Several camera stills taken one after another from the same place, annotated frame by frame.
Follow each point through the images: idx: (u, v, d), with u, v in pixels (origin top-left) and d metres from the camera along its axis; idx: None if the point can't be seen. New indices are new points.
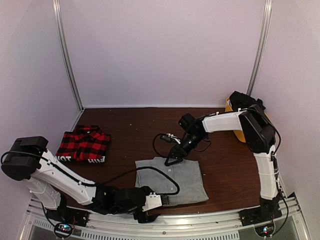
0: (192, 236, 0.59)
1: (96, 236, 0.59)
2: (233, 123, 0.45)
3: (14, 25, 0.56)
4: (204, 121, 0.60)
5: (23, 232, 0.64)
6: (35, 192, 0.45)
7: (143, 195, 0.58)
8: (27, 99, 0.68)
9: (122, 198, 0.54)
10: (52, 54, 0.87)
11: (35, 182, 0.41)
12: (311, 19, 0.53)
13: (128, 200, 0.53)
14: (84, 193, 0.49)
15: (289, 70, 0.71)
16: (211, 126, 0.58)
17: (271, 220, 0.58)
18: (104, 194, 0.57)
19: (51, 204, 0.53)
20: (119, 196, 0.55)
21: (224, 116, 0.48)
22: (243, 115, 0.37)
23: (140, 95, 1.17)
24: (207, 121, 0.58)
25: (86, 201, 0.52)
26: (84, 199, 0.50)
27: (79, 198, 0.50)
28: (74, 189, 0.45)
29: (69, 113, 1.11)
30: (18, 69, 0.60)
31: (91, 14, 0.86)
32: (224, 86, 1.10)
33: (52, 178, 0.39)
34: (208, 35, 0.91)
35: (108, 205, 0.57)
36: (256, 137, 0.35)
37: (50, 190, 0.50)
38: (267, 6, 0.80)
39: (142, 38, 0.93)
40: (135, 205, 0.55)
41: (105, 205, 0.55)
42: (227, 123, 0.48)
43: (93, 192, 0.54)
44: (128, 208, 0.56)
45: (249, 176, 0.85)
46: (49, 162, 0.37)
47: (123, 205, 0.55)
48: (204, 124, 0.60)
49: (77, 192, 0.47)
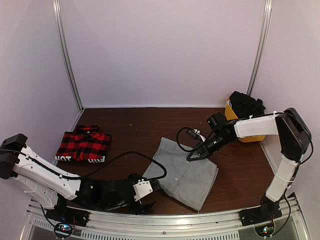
0: (192, 236, 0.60)
1: (96, 236, 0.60)
2: (268, 127, 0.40)
3: (15, 25, 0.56)
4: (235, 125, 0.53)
5: (23, 232, 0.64)
6: (28, 192, 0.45)
7: (130, 187, 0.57)
8: (27, 99, 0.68)
9: (107, 191, 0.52)
10: (52, 55, 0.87)
11: (23, 180, 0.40)
12: (311, 19, 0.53)
13: (114, 193, 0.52)
14: (67, 187, 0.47)
15: (289, 70, 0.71)
16: (242, 131, 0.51)
17: (271, 220, 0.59)
18: (90, 188, 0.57)
19: (48, 203, 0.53)
20: (105, 189, 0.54)
21: (258, 120, 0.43)
22: (279, 117, 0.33)
23: (140, 95, 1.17)
24: (239, 126, 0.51)
25: (71, 196, 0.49)
26: (68, 194, 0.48)
27: (64, 192, 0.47)
28: (55, 183, 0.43)
29: (69, 113, 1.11)
30: (18, 68, 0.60)
31: (91, 13, 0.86)
32: (224, 86, 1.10)
33: (30, 173, 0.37)
34: (208, 35, 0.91)
35: (96, 198, 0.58)
36: (292, 141, 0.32)
37: (43, 189, 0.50)
38: (268, 6, 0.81)
39: (142, 39, 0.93)
40: (122, 199, 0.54)
41: (91, 199, 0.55)
42: (260, 126, 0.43)
43: (77, 186, 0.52)
44: (116, 202, 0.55)
45: (249, 176, 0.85)
46: (27, 157, 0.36)
47: (110, 199, 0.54)
48: (236, 128, 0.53)
49: (59, 185, 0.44)
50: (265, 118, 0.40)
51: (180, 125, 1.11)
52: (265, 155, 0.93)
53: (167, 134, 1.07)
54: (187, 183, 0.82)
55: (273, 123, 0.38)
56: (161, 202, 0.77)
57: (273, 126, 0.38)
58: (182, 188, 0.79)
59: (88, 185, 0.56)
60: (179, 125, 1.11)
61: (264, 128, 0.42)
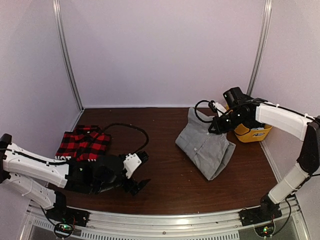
0: (192, 236, 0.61)
1: (96, 236, 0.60)
2: (295, 127, 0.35)
3: (15, 26, 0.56)
4: (258, 107, 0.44)
5: (23, 232, 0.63)
6: (25, 193, 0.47)
7: (121, 162, 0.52)
8: (27, 99, 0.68)
9: (96, 168, 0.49)
10: (52, 55, 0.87)
11: (17, 180, 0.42)
12: (310, 19, 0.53)
13: (104, 168, 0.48)
14: (55, 173, 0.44)
15: (289, 70, 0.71)
16: (264, 118, 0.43)
17: (271, 220, 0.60)
18: (80, 170, 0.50)
19: (45, 202, 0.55)
20: (94, 167, 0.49)
21: (285, 114, 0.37)
22: (313, 127, 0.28)
23: (139, 95, 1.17)
24: (262, 111, 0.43)
25: (62, 181, 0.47)
26: (59, 180, 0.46)
27: (54, 180, 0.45)
28: (42, 171, 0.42)
29: (69, 113, 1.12)
30: (19, 69, 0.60)
31: (91, 13, 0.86)
32: (224, 86, 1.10)
33: (17, 167, 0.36)
34: (208, 35, 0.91)
35: (89, 180, 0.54)
36: (313, 156, 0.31)
37: (38, 189, 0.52)
38: (267, 7, 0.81)
39: (142, 39, 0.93)
40: (114, 173, 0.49)
41: (84, 181, 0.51)
42: (286, 123, 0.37)
43: (66, 170, 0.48)
44: (110, 179, 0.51)
45: (249, 176, 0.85)
46: (13, 151, 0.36)
47: (102, 176, 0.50)
48: (257, 111, 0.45)
49: (47, 173, 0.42)
50: (292, 117, 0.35)
51: (180, 125, 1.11)
52: (265, 155, 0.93)
53: (167, 133, 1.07)
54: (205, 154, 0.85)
55: (300, 128, 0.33)
56: (162, 195, 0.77)
57: (298, 130, 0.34)
58: (199, 159, 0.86)
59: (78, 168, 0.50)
60: (179, 125, 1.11)
61: (288, 125, 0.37)
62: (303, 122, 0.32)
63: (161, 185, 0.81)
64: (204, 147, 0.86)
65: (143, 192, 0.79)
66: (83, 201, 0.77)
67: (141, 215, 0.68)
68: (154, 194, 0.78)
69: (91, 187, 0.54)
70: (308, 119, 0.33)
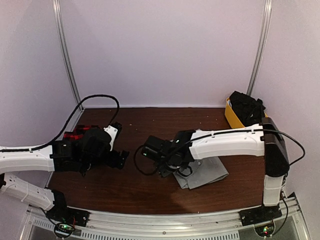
0: (192, 236, 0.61)
1: (96, 236, 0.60)
2: (249, 149, 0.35)
3: (14, 26, 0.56)
4: (193, 146, 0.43)
5: (23, 232, 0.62)
6: (23, 197, 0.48)
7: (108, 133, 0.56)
8: (26, 99, 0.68)
9: (86, 139, 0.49)
10: (52, 55, 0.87)
11: (13, 185, 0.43)
12: (311, 19, 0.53)
13: (94, 139, 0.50)
14: (39, 155, 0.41)
15: (289, 71, 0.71)
16: (205, 152, 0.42)
17: (271, 220, 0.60)
18: (65, 146, 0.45)
19: (45, 201, 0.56)
20: (84, 140, 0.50)
21: (230, 138, 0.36)
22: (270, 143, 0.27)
23: (140, 95, 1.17)
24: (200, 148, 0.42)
25: (49, 162, 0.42)
26: (46, 162, 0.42)
27: (43, 164, 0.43)
28: (26, 159, 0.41)
29: (69, 113, 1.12)
30: (18, 69, 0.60)
31: (91, 14, 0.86)
32: (224, 86, 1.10)
33: (3, 163, 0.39)
34: (208, 36, 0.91)
35: (78, 156, 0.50)
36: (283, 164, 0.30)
37: (35, 191, 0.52)
38: (267, 6, 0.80)
39: (142, 38, 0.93)
40: (104, 144, 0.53)
41: (75, 157, 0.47)
42: (234, 146, 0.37)
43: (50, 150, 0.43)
44: (99, 151, 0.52)
45: (248, 176, 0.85)
46: None
47: (94, 149, 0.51)
48: (193, 150, 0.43)
49: (31, 158, 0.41)
50: (240, 138, 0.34)
51: (180, 125, 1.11)
52: None
53: (166, 133, 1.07)
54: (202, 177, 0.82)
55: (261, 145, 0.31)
56: (163, 200, 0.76)
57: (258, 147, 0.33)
58: (203, 179, 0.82)
59: (62, 144, 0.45)
60: (179, 125, 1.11)
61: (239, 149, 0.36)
62: (257, 139, 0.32)
63: (161, 185, 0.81)
64: (193, 175, 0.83)
65: (143, 192, 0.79)
66: (84, 201, 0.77)
67: (141, 215, 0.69)
68: (154, 194, 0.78)
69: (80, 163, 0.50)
70: (257, 133, 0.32)
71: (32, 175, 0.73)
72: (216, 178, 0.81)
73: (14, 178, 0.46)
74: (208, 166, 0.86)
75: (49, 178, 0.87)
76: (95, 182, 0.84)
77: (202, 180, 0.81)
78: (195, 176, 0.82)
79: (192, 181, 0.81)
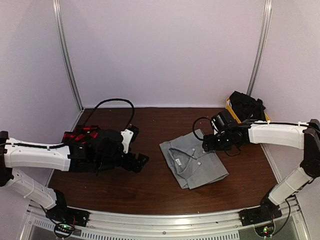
0: (192, 235, 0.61)
1: (96, 236, 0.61)
2: (293, 139, 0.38)
3: (15, 26, 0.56)
4: (249, 129, 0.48)
5: (23, 232, 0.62)
6: (27, 193, 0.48)
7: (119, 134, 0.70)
8: (27, 100, 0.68)
9: (102, 141, 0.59)
10: (52, 55, 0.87)
11: (19, 180, 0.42)
12: (311, 19, 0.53)
13: (110, 139, 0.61)
14: (58, 155, 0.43)
15: (289, 71, 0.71)
16: (260, 138, 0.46)
17: (271, 220, 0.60)
18: (80, 148, 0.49)
19: (48, 200, 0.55)
20: (97, 142, 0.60)
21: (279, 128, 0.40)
22: (310, 134, 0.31)
23: (140, 95, 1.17)
24: (256, 131, 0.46)
25: (66, 162, 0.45)
26: (63, 162, 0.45)
27: (59, 163, 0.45)
28: (45, 156, 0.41)
29: (69, 113, 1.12)
30: (18, 70, 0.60)
31: (91, 14, 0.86)
32: (224, 86, 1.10)
33: (21, 158, 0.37)
34: (208, 36, 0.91)
35: (92, 156, 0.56)
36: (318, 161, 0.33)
37: (40, 188, 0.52)
38: (268, 6, 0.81)
39: (142, 38, 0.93)
40: (117, 143, 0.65)
41: (87, 157, 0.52)
42: (284, 136, 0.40)
43: (67, 150, 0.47)
44: (110, 152, 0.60)
45: (248, 176, 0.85)
46: (12, 144, 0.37)
47: (107, 150, 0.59)
48: (250, 133, 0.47)
49: (50, 156, 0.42)
50: (287, 129, 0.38)
51: (180, 125, 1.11)
52: (265, 155, 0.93)
53: (166, 133, 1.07)
54: (202, 177, 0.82)
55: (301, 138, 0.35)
56: (163, 200, 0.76)
57: (298, 140, 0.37)
58: (203, 179, 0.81)
59: (78, 146, 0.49)
60: (179, 125, 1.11)
61: (286, 138, 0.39)
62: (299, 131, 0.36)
63: (161, 185, 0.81)
64: (193, 176, 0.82)
65: (143, 192, 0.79)
66: (84, 202, 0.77)
67: (141, 215, 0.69)
68: (154, 194, 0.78)
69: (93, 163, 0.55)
70: (303, 127, 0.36)
71: (33, 174, 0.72)
72: (216, 178, 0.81)
73: (21, 172, 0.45)
74: (209, 164, 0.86)
75: (49, 178, 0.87)
76: (96, 182, 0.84)
77: (202, 180, 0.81)
78: (195, 176, 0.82)
79: (192, 181, 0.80)
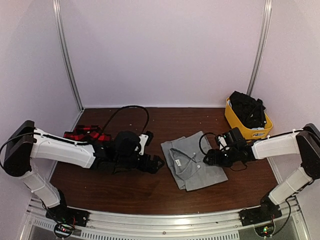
0: (192, 236, 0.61)
1: (96, 236, 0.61)
2: (287, 146, 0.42)
3: (15, 26, 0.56)
4: (253, 147, 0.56)
5: (23, 232, 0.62)
6: (36, 189, 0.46)
7: (135, 134, 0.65)
8: (27, 99, 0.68)
9: (120, 141, 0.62)
10: (52, 54, 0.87)
11: (35, 174, 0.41)
12: (311, 19, 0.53)
13: (126, 139, 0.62)
14: (84, 151, 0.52)
15: (289, 72, 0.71)
16: (262, 152, 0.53)
17: (271, 220, 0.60)
18: (101, 148, 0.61)
19: (54, 198, 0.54)
20: (117, 143, 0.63)
21: (276, 139, 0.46)
22: (302, 136, 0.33)
23: (139, 95, 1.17)
24: (258, 146, 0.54)
25: (90, 158, 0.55)
26: (88, 159, 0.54)
27: (83, 159, 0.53)
28: (73, 151, 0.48)
29: (69, 113, 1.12)
30: (18, 69, 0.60)
31: (91, 13, 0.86)
32: (224, 86, 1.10)
33: (52, 149, 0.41)
34: (207, 36, 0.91)
35: (112, 155, 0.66)
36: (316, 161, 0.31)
37: (49, 186, 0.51)
38: (268, 7, 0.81)
39: (142, 38, 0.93)
40: (135, 143, 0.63)
41: (108, 157, 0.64)
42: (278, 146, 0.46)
43: (90, 149, 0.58)
44: (128, 151, 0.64)
45: (248, 176, 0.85)
46: (43, 135, 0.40)
47: (125, 149, 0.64)
48: (254, 150, 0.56)
49: (77, 151, 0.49)
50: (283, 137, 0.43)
51: (180, 125, 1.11)
52: None
53: (166, 133, 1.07)
54: (200, 180, 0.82)
55: (296, 142, 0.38)
56: (162, 200, 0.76)
57: (293, 145, 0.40)
58: (200, 182, 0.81)
59: (100, 146, 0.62)
60: (179, 125, 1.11)
61: (282, 146, 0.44)
62: (292, 136, 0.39)
63: (161, 185, 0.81)
64: (192, 178, 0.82)
65: (143, 192, 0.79)
66: (83, 202, 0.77)
67: (141, 215, 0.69)
68: (154, 194, 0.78)
69: (113, 161, 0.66)
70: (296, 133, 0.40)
71: None
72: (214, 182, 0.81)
73: (35, 167, 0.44)
74: (209, 170, 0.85)
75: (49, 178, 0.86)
76: (96, 182, 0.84)
77: (200, 183, 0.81)
78: (193, 178, 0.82)
79: (190, 183, 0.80)
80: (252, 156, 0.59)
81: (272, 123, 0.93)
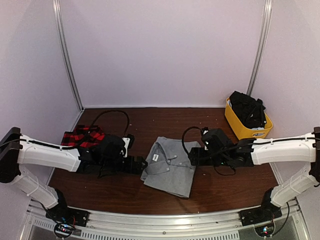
0: (192, 236, 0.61)
1: (96, 236, 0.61)
2: (302, 154, 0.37)
3: (14, 27, 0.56)
4: (252, 153, 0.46)
5: (23, 232, 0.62)
6: (31, 191, 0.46)
7: (119, 139, 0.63)
8: (26, 100, 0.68)
9: (106, 143, 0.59)
10: (52, 55, 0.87)
11: (26, 177, 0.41)
12: (311, 19, 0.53)
13: (112, 143, 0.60)
14: (69, 155, 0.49)
15: (289, 72, 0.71)
16: (264, 159, 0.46)
17: (271, 220, 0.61)
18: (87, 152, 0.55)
19: (51, 199, 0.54)
20: (101, 146, 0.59)
21: (284, 146, 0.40)
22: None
23: (139, 95, 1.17)
24: (260, 154, 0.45)
25: (75, 164, 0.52)
26: (73, 163, 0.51)
27: (69, 164, 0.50)
28: (59, 155, 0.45)
29: (69, 113, 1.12)
30: (18, 70, 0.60)
31: (91, 14, 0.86)
32: (224, 86, 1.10)
33: (37, 154, 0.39)
34: (207, 36, 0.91)
35: (97, 159, 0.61)
36: None
37: (44, 187, 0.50)
38: (267, 6, 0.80)
39: (143, 38, 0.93)
40: (119, 146, 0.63)
41: (94, 160, 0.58)
42: (286, 154, 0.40)
43: (77, 153, 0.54)
44: (114, 154, 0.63)
45: (249, 176, 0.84)
46: (28, 140, 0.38)
47: (111, 152, 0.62)
48: (253, 156, 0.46)
49: (63, 156, 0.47)
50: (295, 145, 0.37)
51: (179, 125, 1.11)
52: None
53: (166, 133, 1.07)
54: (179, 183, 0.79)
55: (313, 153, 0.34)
56: (163, 200, 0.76)
57: (308, 155, 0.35)
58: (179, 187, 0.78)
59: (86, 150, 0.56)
60: (179, 125, 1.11)
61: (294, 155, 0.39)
62: (309, 146, 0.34)
63: None
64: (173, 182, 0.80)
65: (143, 192, 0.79)
66: (83, 202, 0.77)
67: (141, 215, 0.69)
68: (154, 194, 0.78)
69: (99, 166, 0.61)
70: (311, 140, 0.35)
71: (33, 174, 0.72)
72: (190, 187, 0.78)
73: (27, 170, 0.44)
74: (180, 177, 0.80)
75: (49, 178, 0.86)
76: (96, 182, 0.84)
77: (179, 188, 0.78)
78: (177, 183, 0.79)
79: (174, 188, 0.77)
80: (249, 159, 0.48)
81: (272, 123, 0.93)
